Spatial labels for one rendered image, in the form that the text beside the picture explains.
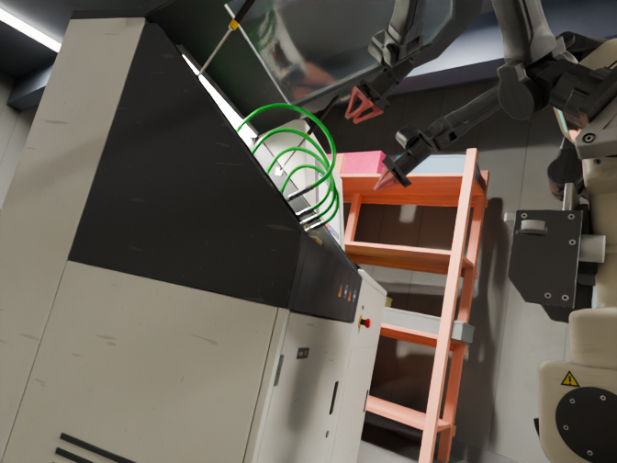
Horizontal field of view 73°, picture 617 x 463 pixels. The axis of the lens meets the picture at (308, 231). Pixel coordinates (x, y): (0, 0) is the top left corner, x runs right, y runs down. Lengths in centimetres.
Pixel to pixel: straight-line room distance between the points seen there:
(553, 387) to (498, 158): 325
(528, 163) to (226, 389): 331
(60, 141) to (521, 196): 324
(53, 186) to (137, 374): 55
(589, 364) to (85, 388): 96
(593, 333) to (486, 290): 285
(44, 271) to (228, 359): 55
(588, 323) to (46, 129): 132
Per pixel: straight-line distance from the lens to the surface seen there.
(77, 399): 110
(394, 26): 105
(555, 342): 348
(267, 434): 92
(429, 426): 300
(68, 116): 135
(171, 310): 96
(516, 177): 382
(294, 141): 176
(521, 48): 80
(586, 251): 80
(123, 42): 135
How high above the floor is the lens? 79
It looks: 11 degrees up
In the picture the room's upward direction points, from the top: 12 degrees clockwise
